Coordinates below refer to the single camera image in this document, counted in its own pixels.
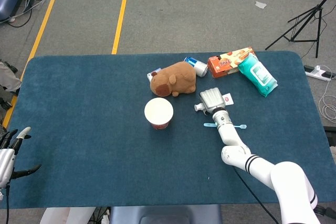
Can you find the small white blue carton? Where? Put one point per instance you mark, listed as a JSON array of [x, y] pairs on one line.
[[152, 75]]

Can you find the blue table cloth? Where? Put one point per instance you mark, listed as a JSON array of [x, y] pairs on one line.
[[78, 129]]

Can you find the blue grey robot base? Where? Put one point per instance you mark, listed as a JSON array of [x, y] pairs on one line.
[[162, 214]]

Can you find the light blue toothbrush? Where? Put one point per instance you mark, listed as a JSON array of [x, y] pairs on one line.
[[208, 124]]

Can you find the white power strip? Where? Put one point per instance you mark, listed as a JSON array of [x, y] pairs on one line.
[[317, 72]]

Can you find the short yellow floor tape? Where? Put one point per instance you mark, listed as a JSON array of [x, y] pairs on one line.
[[119, 24]]

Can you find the black tripod stand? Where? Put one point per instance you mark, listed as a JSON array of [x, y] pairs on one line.
[[319, 7]]

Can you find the green wet wipes pack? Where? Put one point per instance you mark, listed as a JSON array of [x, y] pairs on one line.
[[258, 75]]

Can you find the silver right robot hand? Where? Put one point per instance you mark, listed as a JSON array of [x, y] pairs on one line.
[[212, 99]]

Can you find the brown capybara plush toy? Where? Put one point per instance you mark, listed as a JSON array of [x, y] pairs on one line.
[[176, 77]]

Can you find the long yellow floor tape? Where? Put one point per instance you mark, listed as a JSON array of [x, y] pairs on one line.
[[39, 35]]

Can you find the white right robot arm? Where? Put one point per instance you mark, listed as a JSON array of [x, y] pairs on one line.
[[231, 134]]

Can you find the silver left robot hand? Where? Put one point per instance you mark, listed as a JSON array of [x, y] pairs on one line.
[[6, 161]]

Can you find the grey cloth covered object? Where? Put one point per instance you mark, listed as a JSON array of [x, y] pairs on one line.
[[9, 77]]

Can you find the blue silver drink can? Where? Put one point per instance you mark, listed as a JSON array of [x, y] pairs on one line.
[[200, 68]]

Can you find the white robot torso cover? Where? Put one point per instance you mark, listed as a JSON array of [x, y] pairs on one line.
[[65, 216]]

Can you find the red paper noodle cup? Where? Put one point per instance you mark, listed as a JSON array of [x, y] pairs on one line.
[[158, 112]]

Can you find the crumpled white paper scrap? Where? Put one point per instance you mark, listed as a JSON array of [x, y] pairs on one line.
[[260, 4]]

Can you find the orange biscuit box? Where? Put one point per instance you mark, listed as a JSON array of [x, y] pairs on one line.
[[223, 66]]

